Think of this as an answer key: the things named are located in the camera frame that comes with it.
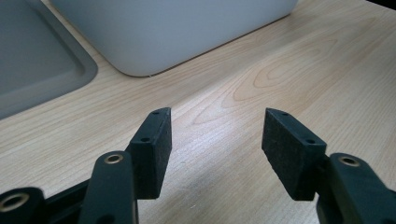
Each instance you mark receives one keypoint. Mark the white plastic storage box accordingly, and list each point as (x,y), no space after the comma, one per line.
(168,31)

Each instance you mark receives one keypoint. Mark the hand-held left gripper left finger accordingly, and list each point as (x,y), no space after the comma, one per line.
(154,158)

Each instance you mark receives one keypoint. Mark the grey plastic lid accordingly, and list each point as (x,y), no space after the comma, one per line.
(34,56)

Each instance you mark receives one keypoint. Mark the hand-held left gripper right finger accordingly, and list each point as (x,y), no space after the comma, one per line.
(289,158)

